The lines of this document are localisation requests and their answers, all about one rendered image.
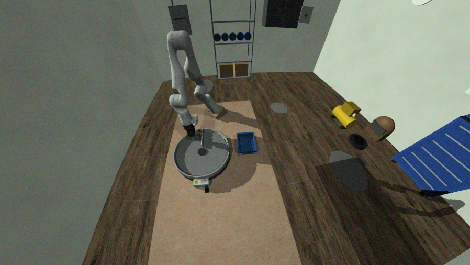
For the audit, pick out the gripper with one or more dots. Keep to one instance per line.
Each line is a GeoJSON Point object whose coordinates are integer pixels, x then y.
{"type": "Point", "coordinates": [189, 125]}

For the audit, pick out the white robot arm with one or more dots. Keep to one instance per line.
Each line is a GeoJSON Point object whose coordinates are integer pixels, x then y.
{"type": "Point", "coordinates": [180, 40]}

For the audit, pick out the blue plastic crate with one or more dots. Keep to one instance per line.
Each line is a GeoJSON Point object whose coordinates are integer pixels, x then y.
{"type": "Point", "coordinates": [246, 143]}

